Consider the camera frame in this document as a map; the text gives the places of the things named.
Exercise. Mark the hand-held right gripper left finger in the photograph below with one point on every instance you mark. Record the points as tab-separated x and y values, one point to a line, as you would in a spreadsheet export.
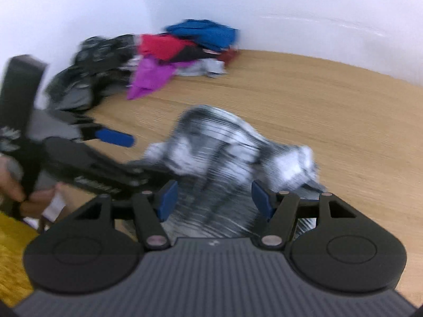
168	200

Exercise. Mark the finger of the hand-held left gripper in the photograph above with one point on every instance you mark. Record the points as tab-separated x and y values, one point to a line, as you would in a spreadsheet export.
148	171
114	137

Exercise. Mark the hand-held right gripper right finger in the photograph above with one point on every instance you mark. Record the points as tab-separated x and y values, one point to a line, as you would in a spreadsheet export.
261	200

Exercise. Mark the black white plaid cloth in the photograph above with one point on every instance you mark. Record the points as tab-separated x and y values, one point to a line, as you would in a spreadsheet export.
224	158

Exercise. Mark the person's left hand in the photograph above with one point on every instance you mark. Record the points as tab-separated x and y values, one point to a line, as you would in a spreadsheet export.
36	203

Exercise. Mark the purple garment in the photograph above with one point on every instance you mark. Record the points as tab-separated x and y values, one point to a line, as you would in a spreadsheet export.
148	77

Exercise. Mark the dark patterned garment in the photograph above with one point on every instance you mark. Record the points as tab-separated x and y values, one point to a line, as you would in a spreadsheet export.
89	69

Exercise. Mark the red garment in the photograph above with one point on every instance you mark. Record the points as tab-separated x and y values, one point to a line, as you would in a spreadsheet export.
158	46

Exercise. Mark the yellow cloth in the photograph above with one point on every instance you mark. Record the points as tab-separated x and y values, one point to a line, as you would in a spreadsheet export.
15	257

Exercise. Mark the black garment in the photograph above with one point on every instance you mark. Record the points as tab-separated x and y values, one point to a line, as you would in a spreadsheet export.
188	54

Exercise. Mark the grey garment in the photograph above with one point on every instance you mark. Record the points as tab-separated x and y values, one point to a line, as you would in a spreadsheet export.
201	67

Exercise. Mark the blue garment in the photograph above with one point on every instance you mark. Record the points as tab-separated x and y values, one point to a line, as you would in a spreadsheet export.
205	34

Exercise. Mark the maroon garment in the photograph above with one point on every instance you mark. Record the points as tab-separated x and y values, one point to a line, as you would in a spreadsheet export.
228	56

